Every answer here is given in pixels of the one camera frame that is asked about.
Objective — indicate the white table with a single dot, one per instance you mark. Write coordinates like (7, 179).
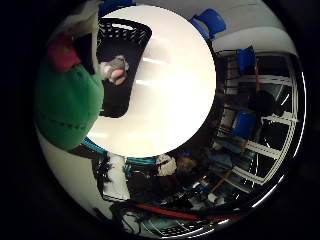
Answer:
(253, 38)

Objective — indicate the green mushroom plush toy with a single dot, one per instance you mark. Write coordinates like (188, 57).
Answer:
(66, 106)

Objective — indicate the white window frame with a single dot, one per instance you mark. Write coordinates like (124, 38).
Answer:
(286, 133)

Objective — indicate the teal striped box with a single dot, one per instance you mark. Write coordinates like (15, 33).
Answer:
(93, 145)
(140, 160)

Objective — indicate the black laptop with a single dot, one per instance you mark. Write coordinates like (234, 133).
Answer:
(173, 229)

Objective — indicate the blue chairs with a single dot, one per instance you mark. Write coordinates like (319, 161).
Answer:
(222, 179)

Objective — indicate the teal jacket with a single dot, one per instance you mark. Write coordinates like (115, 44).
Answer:
(226, 156)

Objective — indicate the black plastic basket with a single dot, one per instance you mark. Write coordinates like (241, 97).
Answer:
(116, 100)

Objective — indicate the person in dark clothes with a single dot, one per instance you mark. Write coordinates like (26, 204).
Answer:
(263, 103)

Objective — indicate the blue chair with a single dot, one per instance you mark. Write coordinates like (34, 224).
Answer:
(211, 21)
(246, 58)
(244, 124)

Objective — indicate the white and brown bag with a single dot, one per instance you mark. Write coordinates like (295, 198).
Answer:
(166, 165)

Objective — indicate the grey bunny plush toy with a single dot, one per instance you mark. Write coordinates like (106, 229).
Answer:
(115, 71)

